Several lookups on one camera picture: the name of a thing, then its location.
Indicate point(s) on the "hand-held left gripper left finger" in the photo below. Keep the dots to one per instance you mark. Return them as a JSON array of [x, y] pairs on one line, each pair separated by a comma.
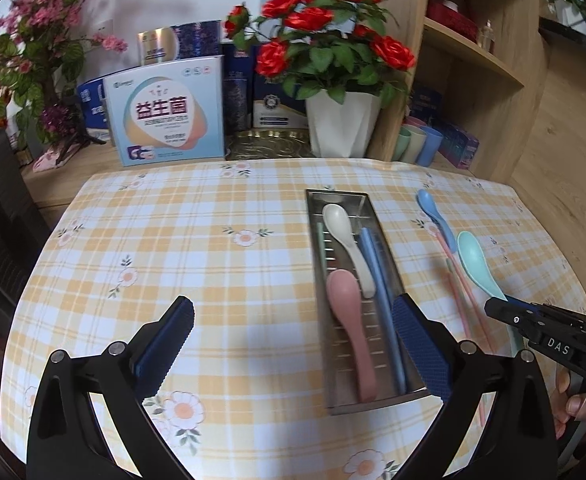
[[168, 345]]

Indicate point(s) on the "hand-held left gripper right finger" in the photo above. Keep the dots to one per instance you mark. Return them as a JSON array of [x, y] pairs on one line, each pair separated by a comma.
[[423, 355]]

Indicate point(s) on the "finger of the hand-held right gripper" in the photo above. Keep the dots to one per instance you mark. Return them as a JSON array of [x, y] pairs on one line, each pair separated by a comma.
[[548, 314], [510, 317]]

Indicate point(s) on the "blue chopstick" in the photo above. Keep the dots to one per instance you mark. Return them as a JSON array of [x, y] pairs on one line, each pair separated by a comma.
[[379, 260], [380, 305]]

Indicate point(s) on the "teal spoon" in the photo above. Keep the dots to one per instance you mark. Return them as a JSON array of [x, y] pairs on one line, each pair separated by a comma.
[[473, 255]]

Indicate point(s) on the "metal utensil tray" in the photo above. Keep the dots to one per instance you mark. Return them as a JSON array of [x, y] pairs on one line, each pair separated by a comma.
[[343, 400]]

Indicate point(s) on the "pink spoon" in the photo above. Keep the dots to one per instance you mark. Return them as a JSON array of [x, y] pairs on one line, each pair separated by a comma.
[[345, 300]]

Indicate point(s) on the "blue spoon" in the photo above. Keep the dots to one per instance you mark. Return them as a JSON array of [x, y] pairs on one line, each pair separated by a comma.
[[428, 205]]

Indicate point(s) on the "green chopstick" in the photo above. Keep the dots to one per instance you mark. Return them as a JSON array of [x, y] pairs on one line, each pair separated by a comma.
[[321, 237]]

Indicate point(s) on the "beige spoon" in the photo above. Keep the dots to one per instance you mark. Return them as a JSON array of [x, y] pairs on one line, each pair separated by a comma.
[[338, 222]]

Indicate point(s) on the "yellow checked floral tablecloth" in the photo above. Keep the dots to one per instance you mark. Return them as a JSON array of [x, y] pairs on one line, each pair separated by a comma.
[[198, 270]]

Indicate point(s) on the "purple patterned box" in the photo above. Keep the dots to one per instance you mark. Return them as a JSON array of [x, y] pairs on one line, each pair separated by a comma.
[[455, 142]]

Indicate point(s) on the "blue cup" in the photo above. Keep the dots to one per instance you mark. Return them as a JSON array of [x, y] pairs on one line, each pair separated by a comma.
[[430, 147]]

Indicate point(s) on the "beige cup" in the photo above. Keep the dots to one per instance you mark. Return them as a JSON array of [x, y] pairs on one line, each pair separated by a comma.
[[416, 146]]

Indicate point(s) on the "green cup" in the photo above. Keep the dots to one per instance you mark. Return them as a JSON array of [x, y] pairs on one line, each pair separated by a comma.
[[402, 145]]

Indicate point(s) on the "pink cup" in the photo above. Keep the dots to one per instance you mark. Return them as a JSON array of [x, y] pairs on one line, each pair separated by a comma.
[[415, 122]]

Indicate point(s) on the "pink cloth pouch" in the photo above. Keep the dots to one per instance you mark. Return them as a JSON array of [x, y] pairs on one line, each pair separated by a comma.
[[48, 160]]

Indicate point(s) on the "gold metal tray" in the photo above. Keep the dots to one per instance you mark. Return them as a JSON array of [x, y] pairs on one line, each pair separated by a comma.
[[268, 145]]

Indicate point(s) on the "dark blue illustrated box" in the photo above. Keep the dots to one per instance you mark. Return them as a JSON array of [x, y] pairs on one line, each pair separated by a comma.
[[427, 105]]

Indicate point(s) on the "light blue product box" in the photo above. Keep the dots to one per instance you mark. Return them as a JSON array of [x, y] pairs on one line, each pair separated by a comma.
[[165, 110]]

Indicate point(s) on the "blue white carton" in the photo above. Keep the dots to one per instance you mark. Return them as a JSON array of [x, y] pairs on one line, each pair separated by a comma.
[[93, 110]]

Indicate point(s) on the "dark purple flowers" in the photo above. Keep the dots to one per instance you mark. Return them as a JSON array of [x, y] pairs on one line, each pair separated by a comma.
[[58, 122]]

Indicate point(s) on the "red rose plant white pot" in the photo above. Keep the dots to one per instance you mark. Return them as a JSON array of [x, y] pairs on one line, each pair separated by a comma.
[[340, 120]]

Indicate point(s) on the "dark blue box white label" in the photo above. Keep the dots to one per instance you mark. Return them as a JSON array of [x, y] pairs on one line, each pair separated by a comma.
[[278, 107]]

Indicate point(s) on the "glass bottle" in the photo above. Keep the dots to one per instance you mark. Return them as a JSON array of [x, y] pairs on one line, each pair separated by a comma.
[[486, 37]]

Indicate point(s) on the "silver gold box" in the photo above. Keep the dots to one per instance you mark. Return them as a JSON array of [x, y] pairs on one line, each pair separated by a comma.
[[157, 47]]

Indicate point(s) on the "blue patterned box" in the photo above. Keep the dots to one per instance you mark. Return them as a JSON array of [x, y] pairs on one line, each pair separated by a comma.
[[198, 40]]

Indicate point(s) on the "red basket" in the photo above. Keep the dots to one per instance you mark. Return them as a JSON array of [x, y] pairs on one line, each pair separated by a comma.
[[450, 15]]

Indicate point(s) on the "wooden shelf unit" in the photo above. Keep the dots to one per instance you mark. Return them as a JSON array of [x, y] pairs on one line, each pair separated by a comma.
[[393, 20]]

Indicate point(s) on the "pink blossom plant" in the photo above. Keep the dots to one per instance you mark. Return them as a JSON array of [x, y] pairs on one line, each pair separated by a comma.
[[33, 35]]

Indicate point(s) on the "black wall shelf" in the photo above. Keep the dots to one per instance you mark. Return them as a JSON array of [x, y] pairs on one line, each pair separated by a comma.
[[573, 40]]

